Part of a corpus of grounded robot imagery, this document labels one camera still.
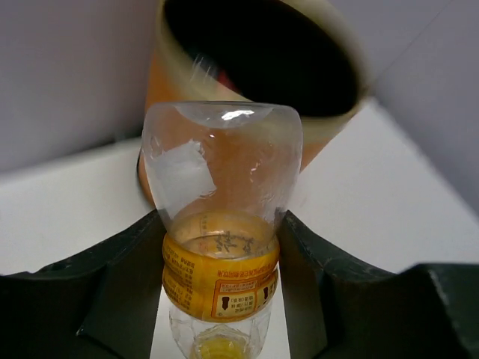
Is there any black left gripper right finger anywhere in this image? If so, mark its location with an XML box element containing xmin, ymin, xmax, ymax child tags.
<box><xmin>278</xmin><ymin>212</ymin><xmax>478</xmax><ymax>358</ymax></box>

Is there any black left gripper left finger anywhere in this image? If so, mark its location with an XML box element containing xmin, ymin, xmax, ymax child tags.
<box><xmin>1</xmin><ymin>212</ymin><xmax>165</xmax><ymax>358</ymax></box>

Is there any orange cylindrical bin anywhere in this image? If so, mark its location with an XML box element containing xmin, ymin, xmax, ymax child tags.
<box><xmin>136</xmin><ymin>0</ymin><xmax>377</xmax><ymax>205</ymax></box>

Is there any red label water bottle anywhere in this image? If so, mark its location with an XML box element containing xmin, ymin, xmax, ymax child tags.
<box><xmin>216</xmin><ymin>70</ymin><xmax>239</xmax><ymax>93</ymax></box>

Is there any yellow cap small bottle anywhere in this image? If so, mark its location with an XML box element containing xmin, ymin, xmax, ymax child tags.
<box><xmin>141</xmin><ymin>101</ymin><xmax>303</xmax><ymax>358</ymax></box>

